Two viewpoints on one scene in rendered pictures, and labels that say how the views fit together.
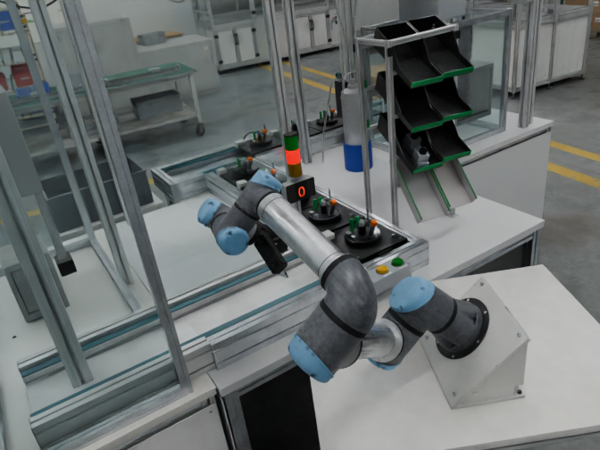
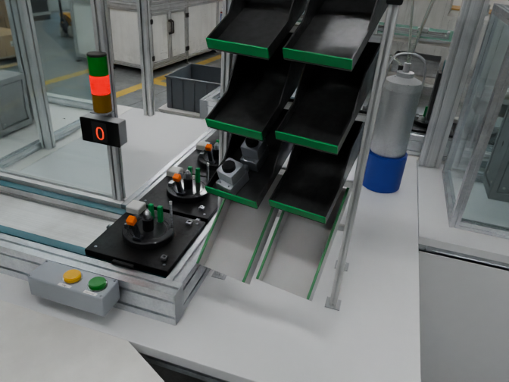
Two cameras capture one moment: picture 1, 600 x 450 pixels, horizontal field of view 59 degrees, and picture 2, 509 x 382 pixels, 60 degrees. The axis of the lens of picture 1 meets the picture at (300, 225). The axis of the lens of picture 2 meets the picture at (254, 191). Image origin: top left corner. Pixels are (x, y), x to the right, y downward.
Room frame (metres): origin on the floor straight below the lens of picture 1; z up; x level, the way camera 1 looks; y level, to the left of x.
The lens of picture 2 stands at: (1.26, -1.12, 1.69)
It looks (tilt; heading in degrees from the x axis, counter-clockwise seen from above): 30 degrees down; 45
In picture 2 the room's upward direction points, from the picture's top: 4 degrees clockwise
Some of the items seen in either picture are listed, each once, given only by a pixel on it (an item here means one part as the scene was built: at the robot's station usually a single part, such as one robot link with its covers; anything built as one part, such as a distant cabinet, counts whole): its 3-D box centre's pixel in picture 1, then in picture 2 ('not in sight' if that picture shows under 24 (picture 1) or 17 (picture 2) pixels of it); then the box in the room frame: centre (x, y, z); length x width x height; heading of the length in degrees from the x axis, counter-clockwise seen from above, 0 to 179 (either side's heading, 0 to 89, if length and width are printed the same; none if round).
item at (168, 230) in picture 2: (362, 235); (148, 231); (1.76, -0.23, 0.98); 0.14 x 0.14 x 0.02
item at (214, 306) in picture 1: (295, 278); (66, 223); (1.64, 0.04, 0.91); 0.84 x 0.28 x 0.10; 119
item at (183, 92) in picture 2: not in sight; (217, 90); (3.26, 1.30, 0.73); 0.62 x 0.42 x 0.23; 119
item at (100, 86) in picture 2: (293, 155); (100, 83); (1.77, -0.01, 1.34); 0.05 x 0.05 x 0.05
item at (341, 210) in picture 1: (323, 207); (188, 180); (1.99, -0.11, 1.01); 0.24 x 0.24 x 0.13; 29
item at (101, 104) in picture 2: (295, 168); (101, 101); (1.77, -0.01, 1.29); 0.05 x 0.05 x 0.05
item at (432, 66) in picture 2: not in sight; (416, 64); (7.00, 1.65, 0.40); 0.61 x 0.41 x 0.22; 112
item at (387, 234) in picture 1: (362, 239); (148, 237); (1.76, -0.23, 0.96); 0.24 x 0.24 x 0.02; 29
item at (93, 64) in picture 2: (291, 142); (98, 64); (1.77, -0.01, 1.39); 0.05 x 0.05 x 0.05
